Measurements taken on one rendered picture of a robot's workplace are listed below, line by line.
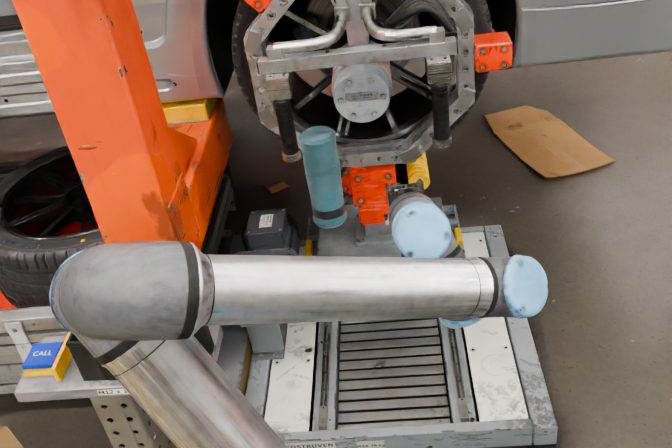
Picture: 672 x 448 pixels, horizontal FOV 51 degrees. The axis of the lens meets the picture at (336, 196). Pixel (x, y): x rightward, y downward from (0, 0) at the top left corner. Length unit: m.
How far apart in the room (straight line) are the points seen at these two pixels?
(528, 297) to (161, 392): 0.52
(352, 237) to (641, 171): 1.24
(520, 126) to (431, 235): 2.08
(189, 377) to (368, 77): 0.85
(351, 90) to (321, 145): 0.17
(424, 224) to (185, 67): 1.01
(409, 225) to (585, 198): 1.67
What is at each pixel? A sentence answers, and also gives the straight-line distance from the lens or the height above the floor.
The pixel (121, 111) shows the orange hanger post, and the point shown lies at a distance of 1.44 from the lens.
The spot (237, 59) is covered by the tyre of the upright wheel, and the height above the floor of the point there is 0.88.
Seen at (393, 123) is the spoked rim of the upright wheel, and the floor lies 0.64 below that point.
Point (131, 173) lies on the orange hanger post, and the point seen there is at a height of 0.84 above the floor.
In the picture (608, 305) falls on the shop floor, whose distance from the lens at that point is 2.31.
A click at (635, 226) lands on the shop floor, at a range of 2.64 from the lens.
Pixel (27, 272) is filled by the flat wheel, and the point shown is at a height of 0.44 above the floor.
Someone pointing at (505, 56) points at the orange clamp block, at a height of 0.85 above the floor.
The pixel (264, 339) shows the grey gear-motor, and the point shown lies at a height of 0.14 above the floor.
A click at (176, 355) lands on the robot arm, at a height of 0.90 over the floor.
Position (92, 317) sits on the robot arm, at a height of 1.03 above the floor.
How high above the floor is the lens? 1.55
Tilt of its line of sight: 34 degrees down
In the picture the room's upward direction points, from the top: 8 degrees counter-clockwise
